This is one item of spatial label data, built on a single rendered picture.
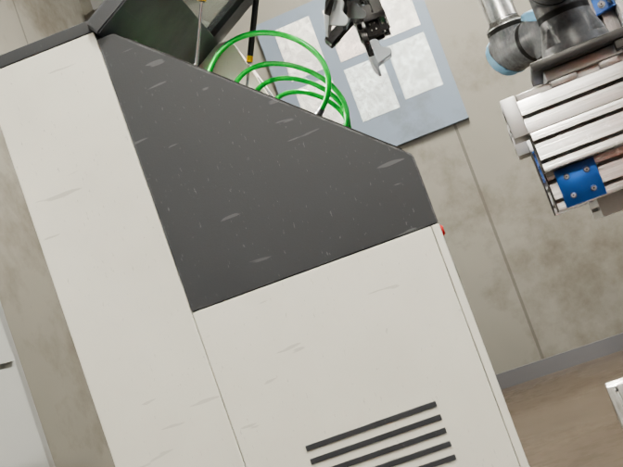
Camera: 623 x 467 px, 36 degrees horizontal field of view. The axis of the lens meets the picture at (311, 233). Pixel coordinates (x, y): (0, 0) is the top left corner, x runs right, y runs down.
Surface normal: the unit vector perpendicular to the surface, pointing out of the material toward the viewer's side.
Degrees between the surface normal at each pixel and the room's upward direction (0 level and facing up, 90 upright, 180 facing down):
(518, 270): 90
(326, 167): 90
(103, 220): 90
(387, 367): 90
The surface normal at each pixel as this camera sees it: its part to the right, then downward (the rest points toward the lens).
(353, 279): -0.11, -0.04
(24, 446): 0.91, -0.35
